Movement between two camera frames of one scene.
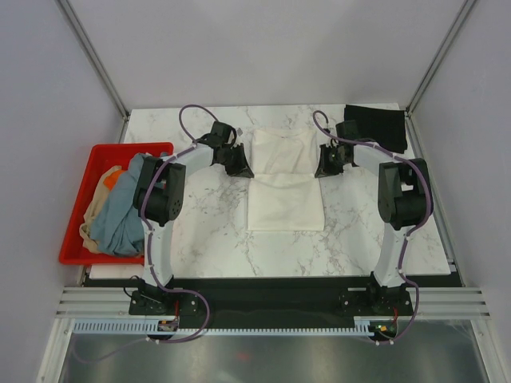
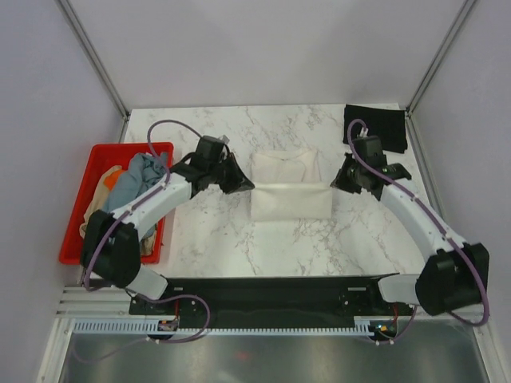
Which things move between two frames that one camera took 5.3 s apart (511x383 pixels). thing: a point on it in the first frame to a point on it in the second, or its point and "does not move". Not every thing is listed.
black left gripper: [242, 168] to [238, 182]
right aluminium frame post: [456, 25] does not move
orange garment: [111, 180] does not move
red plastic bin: [102, 159] does not move
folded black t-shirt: [383, 125] does not move
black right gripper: [325, 169] to [341, 181]
